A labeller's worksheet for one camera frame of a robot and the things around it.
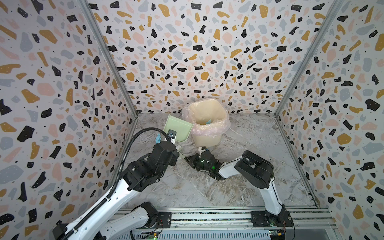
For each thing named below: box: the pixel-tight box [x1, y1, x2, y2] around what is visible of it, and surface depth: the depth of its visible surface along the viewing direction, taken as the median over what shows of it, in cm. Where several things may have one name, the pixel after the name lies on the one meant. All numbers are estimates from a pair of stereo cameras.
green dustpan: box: [163, 114, 194, 142], surface depth 74 cm
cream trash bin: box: [182, 98, 231, 148], surface depth 91 cm
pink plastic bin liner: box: [181, 98, 231, 138], surface depth 90 cm
